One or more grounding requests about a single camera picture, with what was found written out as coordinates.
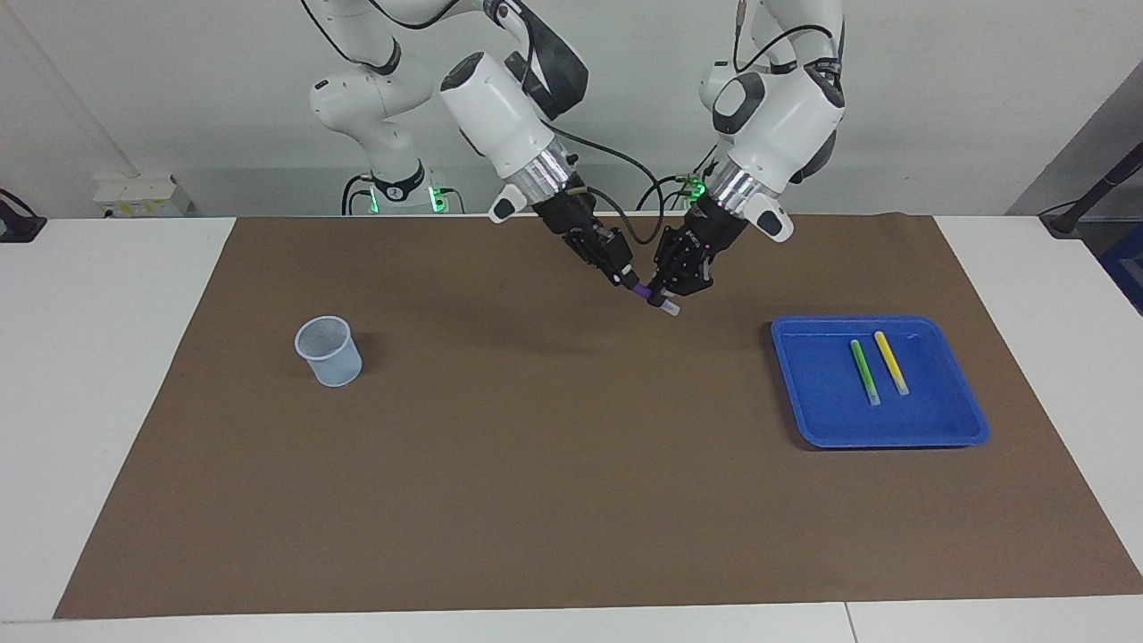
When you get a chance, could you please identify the purple highlighter pen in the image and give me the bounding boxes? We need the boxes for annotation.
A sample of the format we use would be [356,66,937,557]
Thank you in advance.
[630,284,681,317]

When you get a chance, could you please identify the green highlighter pen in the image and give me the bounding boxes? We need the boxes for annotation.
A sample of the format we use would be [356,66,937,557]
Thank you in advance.
[849,339,881,406]

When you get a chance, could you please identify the yellow highlighter pen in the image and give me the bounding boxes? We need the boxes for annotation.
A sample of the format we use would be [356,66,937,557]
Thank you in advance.
[873,331,910,397]

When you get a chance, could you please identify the blue plastic tray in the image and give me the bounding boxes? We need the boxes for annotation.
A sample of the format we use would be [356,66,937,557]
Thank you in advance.
[770,314,990,449]

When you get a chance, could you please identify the brown table mat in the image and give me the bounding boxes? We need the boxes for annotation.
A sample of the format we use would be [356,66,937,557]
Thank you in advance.
[54,213,1143,620]

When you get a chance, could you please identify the translucent plastic cup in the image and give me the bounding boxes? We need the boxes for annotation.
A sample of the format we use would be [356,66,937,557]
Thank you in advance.
[295,315,364,388]

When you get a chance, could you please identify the black stand pole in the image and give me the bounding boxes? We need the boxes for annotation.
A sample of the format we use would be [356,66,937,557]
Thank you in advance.
[1040,143,1143,240]

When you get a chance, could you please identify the blue crate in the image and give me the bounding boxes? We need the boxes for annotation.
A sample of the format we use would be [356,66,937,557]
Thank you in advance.
[1098,223,1143,315]

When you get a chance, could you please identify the white power strip box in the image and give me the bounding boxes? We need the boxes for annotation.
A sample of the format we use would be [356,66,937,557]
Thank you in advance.
[94,174,194,220]

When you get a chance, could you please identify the black clamp base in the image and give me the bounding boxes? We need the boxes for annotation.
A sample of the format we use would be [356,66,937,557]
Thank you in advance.
[0,188,47,244]

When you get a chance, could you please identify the black left base cable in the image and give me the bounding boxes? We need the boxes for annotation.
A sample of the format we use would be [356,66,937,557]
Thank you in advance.
[635,147,717,212]

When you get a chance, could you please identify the black base cable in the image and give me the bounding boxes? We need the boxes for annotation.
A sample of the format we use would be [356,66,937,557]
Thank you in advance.
[341,172,380,216]
[635,147,717,212]

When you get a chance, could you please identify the black right base cable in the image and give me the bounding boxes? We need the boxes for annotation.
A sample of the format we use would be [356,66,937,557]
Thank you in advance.
[341,172,380,216]

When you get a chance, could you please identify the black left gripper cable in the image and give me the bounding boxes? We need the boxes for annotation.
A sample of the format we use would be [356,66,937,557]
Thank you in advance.
[732,0,847,81]

